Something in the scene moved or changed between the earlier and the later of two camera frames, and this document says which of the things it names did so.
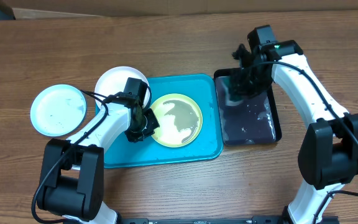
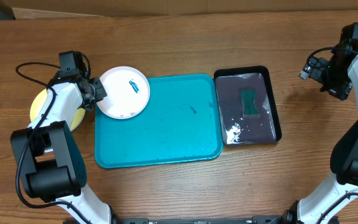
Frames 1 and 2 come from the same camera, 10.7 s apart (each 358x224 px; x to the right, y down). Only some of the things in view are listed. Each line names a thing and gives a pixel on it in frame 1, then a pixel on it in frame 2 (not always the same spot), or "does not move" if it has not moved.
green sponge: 236,88 to 247,98
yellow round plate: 180,120 to 38,102
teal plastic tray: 206,90 does not move
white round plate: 114,80 does not move
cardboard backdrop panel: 46,9 does not move
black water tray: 243,121 does not move
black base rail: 245,220 does not move
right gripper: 262,88 to 341,91
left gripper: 153,123 to 100,92
